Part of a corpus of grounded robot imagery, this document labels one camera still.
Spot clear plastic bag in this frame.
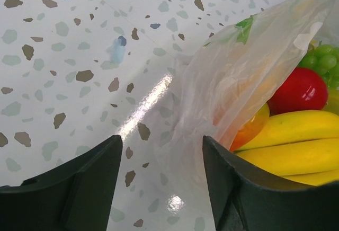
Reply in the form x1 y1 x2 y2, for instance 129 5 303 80
154 0 338 189

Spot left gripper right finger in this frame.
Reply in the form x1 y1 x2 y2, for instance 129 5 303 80
202 136 338 230

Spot green fake grapes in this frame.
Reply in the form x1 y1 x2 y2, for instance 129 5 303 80
298 43 338 90

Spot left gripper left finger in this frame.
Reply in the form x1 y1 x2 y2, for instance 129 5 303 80
1 135 123 230

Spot yellow fake banana bunch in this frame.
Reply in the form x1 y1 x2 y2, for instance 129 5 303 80
235 110 338 185

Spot red fake apple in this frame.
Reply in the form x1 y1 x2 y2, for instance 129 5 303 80
267 67 328 114

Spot red orange fake mango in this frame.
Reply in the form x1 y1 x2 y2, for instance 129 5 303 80
230 103 270 152

